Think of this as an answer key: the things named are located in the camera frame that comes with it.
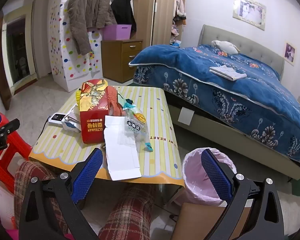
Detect person's right leg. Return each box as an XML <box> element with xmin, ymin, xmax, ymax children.
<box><xmin>97</xmin><ymin>187</ymin><xmax>157</xmax><ymax>240</ymax></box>

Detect white pillow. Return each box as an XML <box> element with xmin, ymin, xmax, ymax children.
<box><xmin>210</xmin><ymin>40</ymin><xmax>240</xmax><ymax>55</ymax></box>

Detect black cable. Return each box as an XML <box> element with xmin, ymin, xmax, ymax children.
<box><xmin>41</xmin><ymin>119</ymin><xmax>52</xmax><ymax>141</ymax></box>

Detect dark wooden door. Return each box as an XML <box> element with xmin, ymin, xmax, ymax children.
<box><xmin>0</xmin><ymin>12</ymin><xmax>12</xmax><ymax>110</ymax></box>

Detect clear plastic snack bag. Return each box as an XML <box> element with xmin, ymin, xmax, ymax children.
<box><xmin>117</xmin><ymin>94</ymin><xmax>150</xmax><ymax>153</ymax></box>

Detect table with striped yellow cloth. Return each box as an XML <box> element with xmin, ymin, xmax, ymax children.
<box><xmin>29</xmin><ymin>85</ymin><xmax>185</xmax><ymax>205</ymax></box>

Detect orange knitted glove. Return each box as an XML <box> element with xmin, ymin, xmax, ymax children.
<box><xmin>107</xmin><ymin>85</ymin><xmax>127</xmax><ymax>117</ymax></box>

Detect grey upholstered bed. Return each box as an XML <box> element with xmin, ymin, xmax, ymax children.
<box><xmin>169</xmin><ymin>24</ymin><xmax>300</xmax><ymax>180</ymax></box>

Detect bin with pink bag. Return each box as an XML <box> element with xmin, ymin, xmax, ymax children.
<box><xmin>182</xmin><ymin>147</ymin><xmax>237</xmax><ymax>207</ymax></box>

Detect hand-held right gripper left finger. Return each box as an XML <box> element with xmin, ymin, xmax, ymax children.
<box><xmin>18</xmin><ymin>148</ymin><xmax>104</xmax><ymax>240</ymax></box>

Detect black jacket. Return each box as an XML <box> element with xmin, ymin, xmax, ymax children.
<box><xmin>110</xmin><ymin>0</ymin><xmax>137</xmax><ymax>32</ymax></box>

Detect wooden drawer cabinet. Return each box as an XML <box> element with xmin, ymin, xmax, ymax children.
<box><xmin>101</xmin><ymin>39</ymin><xmax>143</xmax><ymax>83</ymax></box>

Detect purple plastic basket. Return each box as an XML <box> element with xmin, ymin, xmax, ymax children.
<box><xmin>100</xmin><ymin>24</ymin><xmax>132</xmax><ymax>41</ymax></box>

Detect brown cardboard box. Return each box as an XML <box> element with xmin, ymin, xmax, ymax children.
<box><xmin>171</xmin><ymin>200</ymin><xmax>255</xmax><ymax>240</ymax></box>

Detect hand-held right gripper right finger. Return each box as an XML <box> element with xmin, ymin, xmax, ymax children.
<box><xmin>201</xmin><ymin>148</ymin><xmax>285</xmax><ymax>240</ymax></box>

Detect pink hanging clothes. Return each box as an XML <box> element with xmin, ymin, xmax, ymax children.
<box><xmin>174</xmin><ymin>0</ymin><xmax>187</xmax><ymax>20</ymax></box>

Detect small white box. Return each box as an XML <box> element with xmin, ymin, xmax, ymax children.
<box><xmin>61</xmin><ymin>104</ymin><xmax>82</xmax><ymax>133</ymax></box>

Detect red printed cardboard box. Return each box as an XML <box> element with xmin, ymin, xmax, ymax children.
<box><xmin>79</xmin><ymin>79</ymin><xmax>110</xmax><ymax>144</ymax></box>

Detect white device with dark screen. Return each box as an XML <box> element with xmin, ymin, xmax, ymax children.
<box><xmin>48</xmin><ymin>112</ymin><xmax>68</xmax><ymax>125</ymax></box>

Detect small wall photo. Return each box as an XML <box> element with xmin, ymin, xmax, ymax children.
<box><xmin>284</xmin><ymin>42</ymin><xmax>296</xmax><ymax>65</ymax></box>

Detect wooden wardrobe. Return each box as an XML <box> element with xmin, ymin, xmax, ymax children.
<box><xmin>124</xmin><ymin>0</ymin><xmax>187</xmax><ymax>48</ymax></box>

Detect person's left leg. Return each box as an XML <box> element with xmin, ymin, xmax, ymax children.
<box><xmin>14</xmin><ymin>160</ymin><xmax>73</xmax><ymax>233</ymax></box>

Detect white paper tag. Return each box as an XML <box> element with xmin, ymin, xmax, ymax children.
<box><xmin>178</xmin><ymin>106</ymin><xmax>194</xmax><ymax>125</ymax></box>

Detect white polka-dot cabinet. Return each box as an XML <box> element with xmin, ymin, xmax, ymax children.
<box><xmin>49</xmin><ymin>0</ymin><xmax>103</xmax><ymax>93</ymax></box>

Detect large wall poster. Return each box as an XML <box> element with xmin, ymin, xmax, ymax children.
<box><xmin>232</xmin><ymin>0</ymin><xmax>267</xmax><ymax>30</ymax></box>

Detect folded white towel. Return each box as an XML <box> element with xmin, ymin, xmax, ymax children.
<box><xmin>209</xmin><ymin>65</ymin><xmax>247</xmax><ymax>81</ymax></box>

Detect white paper carton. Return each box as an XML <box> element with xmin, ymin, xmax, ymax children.
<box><xmin>104</xmin><ymin>115</ymin><xmax>142</xmax><ymax>181</ymax></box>

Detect bed with blue blanket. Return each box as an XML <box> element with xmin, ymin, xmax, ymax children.
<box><xmin>129</xmin><ymin>44</ymin><xmax>300</xmax><ymax>167</ymax></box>

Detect brown quilted jacket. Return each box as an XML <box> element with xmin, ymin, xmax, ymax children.
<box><xmin>67</xmin><ymin>0</ymin><xmax>117</xmax><ymax>55</ymax></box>

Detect person's leg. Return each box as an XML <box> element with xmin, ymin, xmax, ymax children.
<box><xmin>97</xmin><ymin>187</ymin><xmax>157</xmax><ymax>240</ymax></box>
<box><xmin>14</xmin><ymin>160</ymin><xmax>73</xmax><ymax>233</ymax></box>

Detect red plastic stool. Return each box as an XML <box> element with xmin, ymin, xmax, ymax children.
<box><xmin>0</xmin><ymin>114</ymin><xmax>33</xmax><ymax>193</ymax></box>

